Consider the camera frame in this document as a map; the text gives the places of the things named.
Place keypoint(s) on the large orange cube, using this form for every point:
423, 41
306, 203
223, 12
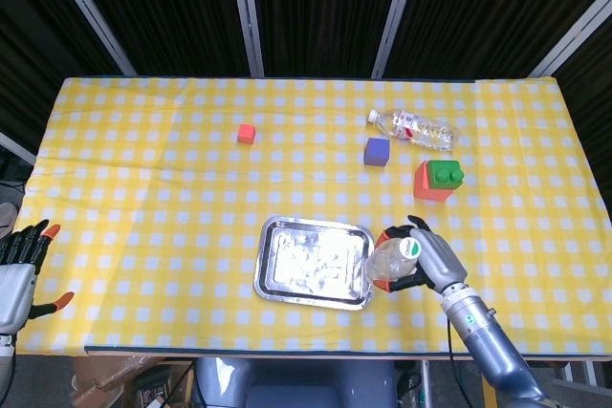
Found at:
425, 188

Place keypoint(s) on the small red cube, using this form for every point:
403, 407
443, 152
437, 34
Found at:
246, 134

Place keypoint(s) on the blue cube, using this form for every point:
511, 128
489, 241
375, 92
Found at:
376, 152

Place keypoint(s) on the beige shoe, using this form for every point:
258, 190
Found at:
7, 217

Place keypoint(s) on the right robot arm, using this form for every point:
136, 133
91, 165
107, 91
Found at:
483, 336

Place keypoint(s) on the clear bottle with red label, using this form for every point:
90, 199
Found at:
421, 131

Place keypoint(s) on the silver partition post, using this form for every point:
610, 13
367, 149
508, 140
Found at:
16, 147
571, 33
397, 11
246, 11
91, 14

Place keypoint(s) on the yellow white checkered tablecloth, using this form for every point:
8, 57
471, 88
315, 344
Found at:
191, 217

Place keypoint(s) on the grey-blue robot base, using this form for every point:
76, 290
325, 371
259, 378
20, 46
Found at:
296, 384

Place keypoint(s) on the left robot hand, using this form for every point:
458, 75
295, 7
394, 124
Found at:
13, 286

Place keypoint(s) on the clear bottle with green-white cap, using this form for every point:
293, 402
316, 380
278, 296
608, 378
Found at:
392, 262

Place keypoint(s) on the yellow table leg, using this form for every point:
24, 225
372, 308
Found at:
487, 396

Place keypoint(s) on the rectangular metal tray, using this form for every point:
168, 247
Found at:
313, 264

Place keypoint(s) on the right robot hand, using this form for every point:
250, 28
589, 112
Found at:
440, 264

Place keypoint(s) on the grey metal table leg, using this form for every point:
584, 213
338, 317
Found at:
425, 384

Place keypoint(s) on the green toy brick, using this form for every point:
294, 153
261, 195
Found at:
445, 175

